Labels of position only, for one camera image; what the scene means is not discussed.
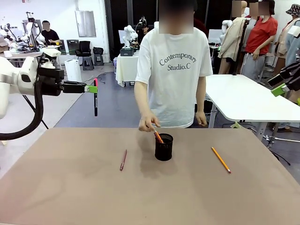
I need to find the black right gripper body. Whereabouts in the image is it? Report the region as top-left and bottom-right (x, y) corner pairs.
(285, 60), (300, 91)

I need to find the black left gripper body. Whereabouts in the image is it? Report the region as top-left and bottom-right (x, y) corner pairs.
(37, 69), (65, 96)

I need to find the black marker with pink cap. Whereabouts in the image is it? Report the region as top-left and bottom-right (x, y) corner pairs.
(93, 78), (99, 117)

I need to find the yellow pencil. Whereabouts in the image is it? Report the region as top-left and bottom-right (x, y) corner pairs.
(211, 146), (232, 174)

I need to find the person's left forearm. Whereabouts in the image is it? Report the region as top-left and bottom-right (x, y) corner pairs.
(195, 76), (207, 113)

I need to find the person's right forearm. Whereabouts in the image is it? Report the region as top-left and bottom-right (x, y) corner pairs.
(134, 81), (156, 120)

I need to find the pink pen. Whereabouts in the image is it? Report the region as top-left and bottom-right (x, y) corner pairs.
(119, 149), (128, 171)

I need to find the black mesh pen holder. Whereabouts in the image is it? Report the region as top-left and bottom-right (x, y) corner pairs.
(154, 133), (174, 162)

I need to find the person's right hand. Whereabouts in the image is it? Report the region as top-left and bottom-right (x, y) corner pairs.
(138, 115), (161, 133)

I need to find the person's left hand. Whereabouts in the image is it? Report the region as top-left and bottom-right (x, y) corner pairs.
(195, 111), (208, 126)

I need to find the white air purifier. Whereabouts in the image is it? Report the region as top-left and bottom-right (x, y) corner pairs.
(64, 59), (83, 83)

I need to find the grey plastic stool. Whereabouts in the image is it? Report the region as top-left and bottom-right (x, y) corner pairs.
(82, 56), (95, 71)
(93, 54), (105, 66)

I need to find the figure with bucket hat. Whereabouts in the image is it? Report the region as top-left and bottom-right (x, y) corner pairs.
(273, 3), (300, 78)

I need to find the black cabinet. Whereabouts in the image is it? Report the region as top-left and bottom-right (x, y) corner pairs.
(66, 39), (80, 55)

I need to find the black office chair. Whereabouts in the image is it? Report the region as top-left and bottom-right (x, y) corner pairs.
(75, 40), (92, 58)

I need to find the grey work desk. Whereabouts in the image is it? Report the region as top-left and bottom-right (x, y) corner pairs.
(0, 45), (63, 71)

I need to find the black tripod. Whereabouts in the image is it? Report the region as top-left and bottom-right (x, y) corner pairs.
(22, 95), (49, 130)

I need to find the table with white cloth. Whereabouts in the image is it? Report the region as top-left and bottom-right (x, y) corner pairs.
(115, 52), (141, 88)

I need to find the person in black shirt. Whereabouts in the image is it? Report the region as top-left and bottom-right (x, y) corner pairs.
(41, 20), (61, 46)

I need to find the person in red shirt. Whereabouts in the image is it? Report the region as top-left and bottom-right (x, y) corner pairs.
(241, 0), (279, 82)

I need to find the black equipment box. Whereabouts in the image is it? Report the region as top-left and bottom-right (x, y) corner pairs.
(120, 48), (135, 57)

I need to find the white robot on desk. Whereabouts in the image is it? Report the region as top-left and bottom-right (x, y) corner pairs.
(22, 11), (46, 51)
(0, 23), (18, 44)

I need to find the cardboard box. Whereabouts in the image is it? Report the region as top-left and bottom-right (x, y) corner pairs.
(0, 37), (10, 53)

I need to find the mannequin with beige coat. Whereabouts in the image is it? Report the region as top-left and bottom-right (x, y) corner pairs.
(217, 0), (249, 75)

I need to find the white monitor screen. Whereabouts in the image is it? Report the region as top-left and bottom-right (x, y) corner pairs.
(208, 28), (223, 44)

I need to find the person in white t-shirt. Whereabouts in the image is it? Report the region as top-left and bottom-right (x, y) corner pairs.
(134, 0), (213, 129)

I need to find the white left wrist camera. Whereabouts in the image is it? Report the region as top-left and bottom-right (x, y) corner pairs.
(38, 48), (62, 69)

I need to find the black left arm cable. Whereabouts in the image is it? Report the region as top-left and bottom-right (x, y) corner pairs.
(0, 70), (45, 141)

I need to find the metal wall panel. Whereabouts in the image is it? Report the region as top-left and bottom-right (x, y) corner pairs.
(75, 9), (97, 38)

